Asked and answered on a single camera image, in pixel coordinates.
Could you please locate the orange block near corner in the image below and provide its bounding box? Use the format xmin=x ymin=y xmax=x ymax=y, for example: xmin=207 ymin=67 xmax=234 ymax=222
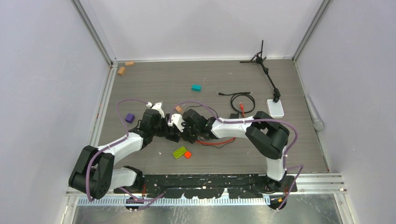
xmin=117 ymin=66 xmax=126 ymax=76

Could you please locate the black power adapter with cord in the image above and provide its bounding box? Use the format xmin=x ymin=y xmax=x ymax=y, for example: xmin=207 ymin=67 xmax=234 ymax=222
xmin=185 ymin=105 xmax=239 ymax=148

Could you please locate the white box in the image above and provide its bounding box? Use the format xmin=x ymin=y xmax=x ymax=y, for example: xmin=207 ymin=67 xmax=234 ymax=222
xmin=267 ymin=99 xmax=284 ymax=119

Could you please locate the black tripod stand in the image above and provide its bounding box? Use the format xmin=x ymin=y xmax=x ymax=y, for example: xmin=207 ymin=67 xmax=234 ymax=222
xmin=239 ymin=40 xmax=281 ymax=103

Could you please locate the black ethernet cable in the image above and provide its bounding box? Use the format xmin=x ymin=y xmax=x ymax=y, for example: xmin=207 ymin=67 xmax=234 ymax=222
xmin=218 ymin=91 xmax=256 ymax=114

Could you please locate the green lego brick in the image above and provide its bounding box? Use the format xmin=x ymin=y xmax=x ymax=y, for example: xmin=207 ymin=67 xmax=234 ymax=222
xmin=172 ymin=146 xmax=187 ymax=159

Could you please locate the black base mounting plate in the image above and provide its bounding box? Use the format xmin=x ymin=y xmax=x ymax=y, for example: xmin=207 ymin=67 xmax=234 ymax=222
xmin=125 ymin=174 xmax=297 ymax=199

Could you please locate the black network switch box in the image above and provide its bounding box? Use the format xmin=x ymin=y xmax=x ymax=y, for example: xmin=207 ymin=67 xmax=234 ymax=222
xmin=165 ymin=130 xmax=180 ymax=143

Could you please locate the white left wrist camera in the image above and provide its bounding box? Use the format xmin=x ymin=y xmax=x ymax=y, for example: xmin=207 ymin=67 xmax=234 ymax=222
xmin=146 ymin=102 xmax=165 ymax=119

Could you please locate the orange block corner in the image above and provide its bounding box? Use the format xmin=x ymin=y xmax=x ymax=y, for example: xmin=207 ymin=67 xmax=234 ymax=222
xmin=117 ymin=66 xmax=126 ymax=76
xmin=125 ymin=61 xmax=134 ymax=66

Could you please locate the orange block far corner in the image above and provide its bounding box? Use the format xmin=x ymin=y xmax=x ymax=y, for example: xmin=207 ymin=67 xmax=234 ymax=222
xmin=125 ymin=61 xmax=134 ymax=66

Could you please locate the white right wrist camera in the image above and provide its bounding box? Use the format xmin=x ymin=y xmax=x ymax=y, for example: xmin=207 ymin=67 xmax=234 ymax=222
xmin=168 ymin=114 xmax=184 ymax=129

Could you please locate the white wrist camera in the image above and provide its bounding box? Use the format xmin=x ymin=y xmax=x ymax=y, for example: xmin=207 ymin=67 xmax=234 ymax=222
xmin=146 ymin=102 xmax=165 ymax=119
xmin=168 ymin=114 xmax=184 ymax=129

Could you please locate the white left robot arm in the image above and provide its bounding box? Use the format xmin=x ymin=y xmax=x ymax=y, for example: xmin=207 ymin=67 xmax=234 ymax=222
xmin=68 ymin=109 xmax=168 ymax=201

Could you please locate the orange-red cube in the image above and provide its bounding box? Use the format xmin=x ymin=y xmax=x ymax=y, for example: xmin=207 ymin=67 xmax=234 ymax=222
xmin=184 ymin=151 xmax=192 ymax=159

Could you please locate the purple block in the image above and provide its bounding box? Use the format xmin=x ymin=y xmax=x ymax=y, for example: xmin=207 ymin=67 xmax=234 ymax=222
xmin=125 ymin=113 xmax=135 ymax=124

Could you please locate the teal block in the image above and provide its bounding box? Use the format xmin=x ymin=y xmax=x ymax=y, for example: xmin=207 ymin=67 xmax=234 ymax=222
xmin=191 ymin=84 xmax=202 ymax=92

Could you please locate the grey cylinder by wall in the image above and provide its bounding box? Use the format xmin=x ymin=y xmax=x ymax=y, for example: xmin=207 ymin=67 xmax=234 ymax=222
xmin=305 ymin=95 xmax=324 ymax=131

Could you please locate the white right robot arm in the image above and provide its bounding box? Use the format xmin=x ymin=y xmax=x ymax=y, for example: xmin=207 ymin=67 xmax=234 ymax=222
xmin=171 ymin=109 xmax=290 ymax=192

